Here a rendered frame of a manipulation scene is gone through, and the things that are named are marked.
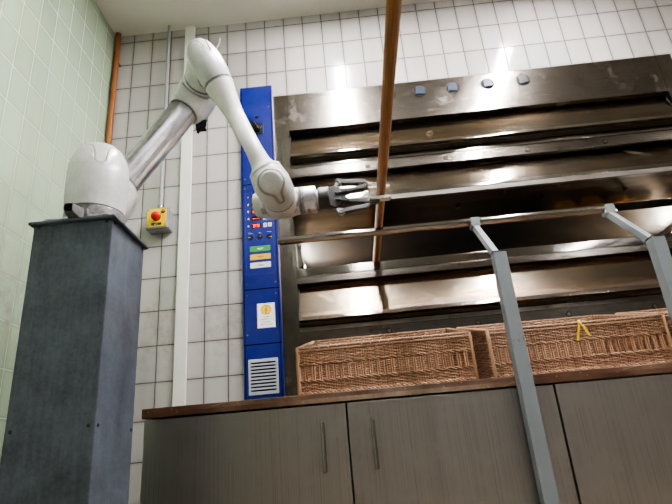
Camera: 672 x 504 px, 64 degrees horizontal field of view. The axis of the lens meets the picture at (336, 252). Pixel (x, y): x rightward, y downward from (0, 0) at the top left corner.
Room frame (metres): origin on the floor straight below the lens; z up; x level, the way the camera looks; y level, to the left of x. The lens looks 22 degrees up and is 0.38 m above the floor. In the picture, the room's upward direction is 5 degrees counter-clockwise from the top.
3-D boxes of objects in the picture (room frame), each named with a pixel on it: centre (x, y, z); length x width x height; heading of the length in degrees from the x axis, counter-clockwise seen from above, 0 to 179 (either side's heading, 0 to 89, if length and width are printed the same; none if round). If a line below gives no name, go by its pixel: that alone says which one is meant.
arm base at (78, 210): (1.27, 0.65, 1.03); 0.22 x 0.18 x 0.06; 178
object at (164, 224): (2.15, 0.78, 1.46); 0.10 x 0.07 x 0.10; 88
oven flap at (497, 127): (2.14, -0.72, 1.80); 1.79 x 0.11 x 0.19; 88
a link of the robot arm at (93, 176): (1.30, 0.65, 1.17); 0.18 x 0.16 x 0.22; 25
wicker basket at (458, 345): (1.89, -0.13, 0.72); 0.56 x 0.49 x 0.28; 87
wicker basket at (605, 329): (1.87, -0.72, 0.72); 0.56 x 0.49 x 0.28; 89
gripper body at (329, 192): (1.55, 0.00, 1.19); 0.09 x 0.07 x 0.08; 89
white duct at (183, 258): (2.17, 0.67, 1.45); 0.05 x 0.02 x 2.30; 88
